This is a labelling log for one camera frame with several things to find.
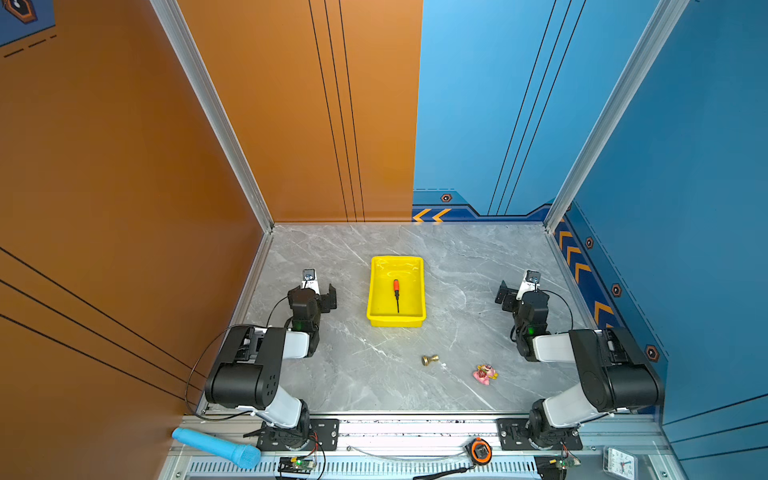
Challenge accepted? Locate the red black screwdriver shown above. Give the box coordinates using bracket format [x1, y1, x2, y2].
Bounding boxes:
[393, 279, 400, 314]

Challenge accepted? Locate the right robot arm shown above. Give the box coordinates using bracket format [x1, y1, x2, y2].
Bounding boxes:
[495, 282, 665, 449]

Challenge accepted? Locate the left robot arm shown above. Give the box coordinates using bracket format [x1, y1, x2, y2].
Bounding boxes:
[204, 286, 337, 450]

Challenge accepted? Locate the yellow plastic bin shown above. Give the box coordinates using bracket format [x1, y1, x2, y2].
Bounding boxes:
[366, 256, 427, 328]

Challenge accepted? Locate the pink toy figure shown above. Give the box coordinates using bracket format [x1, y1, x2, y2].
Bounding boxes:
[473, 364, 498, 386]

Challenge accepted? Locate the small brass fitting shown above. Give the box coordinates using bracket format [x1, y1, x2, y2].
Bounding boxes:
[421, 355, 440, 366]

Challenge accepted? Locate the orange black tape measure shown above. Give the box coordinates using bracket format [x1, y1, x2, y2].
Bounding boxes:
[464, 437, 493, 466]

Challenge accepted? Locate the right green circuit board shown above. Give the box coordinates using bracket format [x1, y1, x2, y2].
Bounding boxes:
[548, 456, 582, 478]

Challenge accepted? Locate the green circuit board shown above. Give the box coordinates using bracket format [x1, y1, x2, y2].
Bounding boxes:
[277, 457, 317, 478]
[548, 456, 582, 478]

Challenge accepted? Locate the left green circuit board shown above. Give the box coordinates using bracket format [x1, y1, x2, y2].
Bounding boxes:
[277, 457, 317, 478]

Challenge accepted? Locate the white square clock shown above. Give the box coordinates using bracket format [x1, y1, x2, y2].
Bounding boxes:
[602, 447, 638, 480]

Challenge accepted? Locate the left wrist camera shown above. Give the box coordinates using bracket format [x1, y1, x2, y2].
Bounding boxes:
[301, 268, 320, 295]

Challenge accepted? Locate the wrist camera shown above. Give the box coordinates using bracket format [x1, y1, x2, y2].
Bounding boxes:
[517, 269, 540, 300]
[301, 268, 320, 295]

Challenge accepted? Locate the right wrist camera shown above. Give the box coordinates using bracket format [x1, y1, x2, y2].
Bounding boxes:
[517, 269, 540, 300]

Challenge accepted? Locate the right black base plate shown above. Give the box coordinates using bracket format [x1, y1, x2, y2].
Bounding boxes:
[496, 417, 583, 451]

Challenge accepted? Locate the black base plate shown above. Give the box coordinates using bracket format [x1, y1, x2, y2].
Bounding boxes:
[256, 417, 340, 452]
[496, 417, 583, 451]

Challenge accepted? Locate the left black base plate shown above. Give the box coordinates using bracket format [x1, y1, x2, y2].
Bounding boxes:
[256, 417, 340, 452]

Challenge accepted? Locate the blue cylindrical handle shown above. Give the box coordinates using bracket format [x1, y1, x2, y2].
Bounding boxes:
[172, 428, 261, 469]

